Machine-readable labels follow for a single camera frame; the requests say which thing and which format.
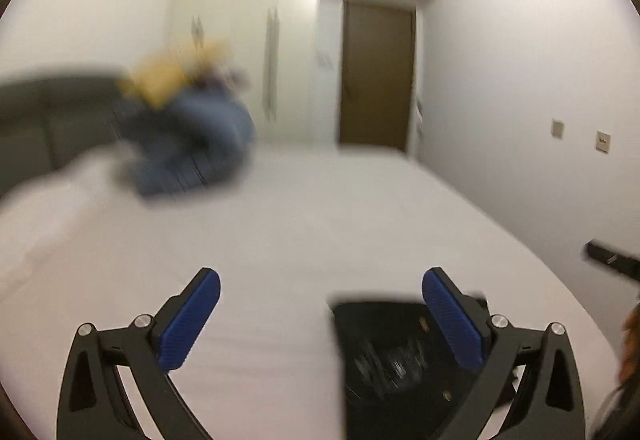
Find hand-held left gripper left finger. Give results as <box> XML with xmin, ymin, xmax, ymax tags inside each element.
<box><xmin>56</xmin><ymin>267</ymin><xmax>222</xmax><ymax>440</ymax></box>

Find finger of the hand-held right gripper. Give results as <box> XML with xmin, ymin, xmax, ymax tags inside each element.
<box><xmin>582</xmin><ymin>240</ymin><xmax>640</xmax><ymax>282</ymax></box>

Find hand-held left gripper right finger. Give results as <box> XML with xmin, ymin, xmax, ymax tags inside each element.
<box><xmin>421</xmin><ymin>267</ymin><xmax>587</xmax><ymax>440</ymax></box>

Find black pants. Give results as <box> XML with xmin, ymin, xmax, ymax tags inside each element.
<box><xmin>327</xmin><ymin>291</ymin><xmax>521</xmax><ymax>440</ymax></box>

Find person's dark clothing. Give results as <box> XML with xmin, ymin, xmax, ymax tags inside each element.
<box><xmin>589</xmin><ymin>377</ymin><xmax>640</xmax><ymax>440</ymax></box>

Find white bed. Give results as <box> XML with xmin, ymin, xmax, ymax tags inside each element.
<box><xmin>0</xmin><ymin>144</ymin><xmax>632</xmax><ymax>440</ymax></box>

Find blue-grey puffer jacket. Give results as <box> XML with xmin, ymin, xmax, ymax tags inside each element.
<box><xmin>117</xmin><ymin>87</ymin><xmax>259</xmax><ymax>199</ymax></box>

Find grey headboard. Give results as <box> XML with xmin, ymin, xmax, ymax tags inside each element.
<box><xmin>0</xmin><ymin>74</ymin><xmax>132</xmax><ymax>199</ymax></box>

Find yellow cloth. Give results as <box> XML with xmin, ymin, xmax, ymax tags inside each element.
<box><xmin>117</xmin><ymin>39</ymin><xmax>232</xmax><ymax>111</ymax></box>

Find brown door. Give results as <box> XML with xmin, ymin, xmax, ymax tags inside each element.
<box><xmin>338</xmin><ymin>0</ymin><xmax>417</xmax><ymax>154</ymax></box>

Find white wardrobe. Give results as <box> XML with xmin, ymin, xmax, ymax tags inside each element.
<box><xmin>174</xmin><ymin>0</ymin><xmax>324</xmax><ymax>147</ymax></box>

